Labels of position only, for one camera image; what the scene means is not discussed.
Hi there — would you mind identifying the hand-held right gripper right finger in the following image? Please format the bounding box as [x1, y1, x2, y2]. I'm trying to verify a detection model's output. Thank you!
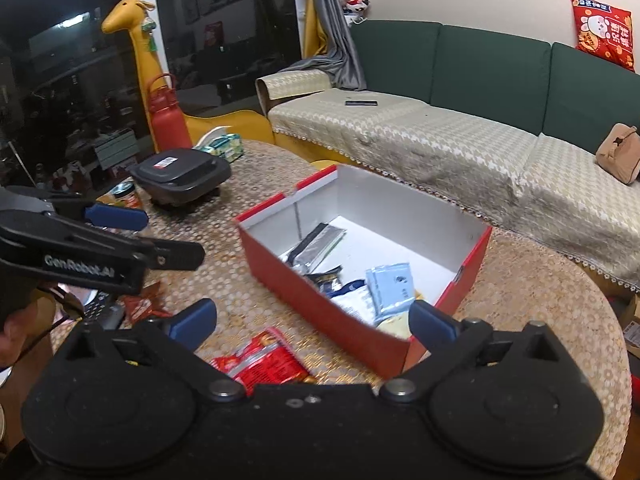
[379, 300, 583, 403]

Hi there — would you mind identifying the beige pouch bag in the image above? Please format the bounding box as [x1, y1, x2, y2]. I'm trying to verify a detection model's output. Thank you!
[595, 123, 640, 184]

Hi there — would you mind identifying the green sofa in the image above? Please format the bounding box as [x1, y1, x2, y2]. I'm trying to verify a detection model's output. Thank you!
[350, 19, 640, 143]

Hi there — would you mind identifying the small red snack bag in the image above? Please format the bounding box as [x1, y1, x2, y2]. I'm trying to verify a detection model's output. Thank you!
[122, 282, 173, 323]

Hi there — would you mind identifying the beige patterned sofa cover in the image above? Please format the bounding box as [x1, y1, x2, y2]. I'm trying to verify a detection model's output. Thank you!
[256, 67, 640, 293]

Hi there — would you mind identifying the white blue snack packet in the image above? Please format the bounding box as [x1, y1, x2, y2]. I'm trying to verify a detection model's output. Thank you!
[330, 280, 377, 326]

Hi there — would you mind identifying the yellow curtain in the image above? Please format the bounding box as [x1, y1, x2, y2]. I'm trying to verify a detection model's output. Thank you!
[302, 0, 327, 58]

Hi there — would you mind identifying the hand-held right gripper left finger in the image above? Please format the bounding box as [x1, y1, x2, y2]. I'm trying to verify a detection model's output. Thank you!
[52, 298, 256, 403]

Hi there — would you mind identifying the large red snack bag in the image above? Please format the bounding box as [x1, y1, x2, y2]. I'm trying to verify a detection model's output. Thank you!
[210, 327, 321, 397]

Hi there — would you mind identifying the silver black snack packet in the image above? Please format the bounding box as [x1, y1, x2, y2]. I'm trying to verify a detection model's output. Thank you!
[280, 223, 347, 276]

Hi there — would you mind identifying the black remote control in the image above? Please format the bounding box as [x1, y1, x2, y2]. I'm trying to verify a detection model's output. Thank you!
[82, 290, 126, 331]

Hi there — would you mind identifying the grey curtain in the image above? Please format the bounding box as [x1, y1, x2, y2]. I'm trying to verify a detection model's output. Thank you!
[287, 0, 366, 92]

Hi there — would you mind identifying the black electric grill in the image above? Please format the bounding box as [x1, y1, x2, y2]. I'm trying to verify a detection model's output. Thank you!
[129, 148, 233, 211]

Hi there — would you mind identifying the white red plush toy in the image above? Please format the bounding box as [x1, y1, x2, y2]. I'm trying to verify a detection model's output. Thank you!
[341, 0, 372, 26]

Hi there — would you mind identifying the green tissue pack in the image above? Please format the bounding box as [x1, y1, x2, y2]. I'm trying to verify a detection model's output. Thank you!
[194, 127, 245, 162]

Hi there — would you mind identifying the light blue snack packet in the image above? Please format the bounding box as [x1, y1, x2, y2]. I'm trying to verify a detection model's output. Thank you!
[365, 263, 417, 313]

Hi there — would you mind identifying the glass jar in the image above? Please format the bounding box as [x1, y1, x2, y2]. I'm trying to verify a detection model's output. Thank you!
[111, 182, 144, 211]

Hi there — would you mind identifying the yellow giraffe chair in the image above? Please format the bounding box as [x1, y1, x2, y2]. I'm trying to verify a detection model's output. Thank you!
[101, 0, 276, 147]

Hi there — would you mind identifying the person's left hand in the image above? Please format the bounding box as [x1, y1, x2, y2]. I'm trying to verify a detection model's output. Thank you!
[0, 287, 63, 368]

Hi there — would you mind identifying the red cardboard box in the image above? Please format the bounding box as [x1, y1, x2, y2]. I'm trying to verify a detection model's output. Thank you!
[235, 164, 493, 381]

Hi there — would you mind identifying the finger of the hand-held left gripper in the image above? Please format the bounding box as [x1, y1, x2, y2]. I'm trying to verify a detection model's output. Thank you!
[0, 186, 150, 232]
[140, 239, 206, 272]

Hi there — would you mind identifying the brown cardboard box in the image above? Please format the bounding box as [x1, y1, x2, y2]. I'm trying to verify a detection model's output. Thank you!
[620, 292, 640, 351]

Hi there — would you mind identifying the red water bottle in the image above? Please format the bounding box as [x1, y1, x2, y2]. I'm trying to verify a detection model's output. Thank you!
[146, 74, 193, 153]

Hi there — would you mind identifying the red printed cushion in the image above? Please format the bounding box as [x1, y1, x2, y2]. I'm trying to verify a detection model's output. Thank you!
[570, 0, 637, 72]

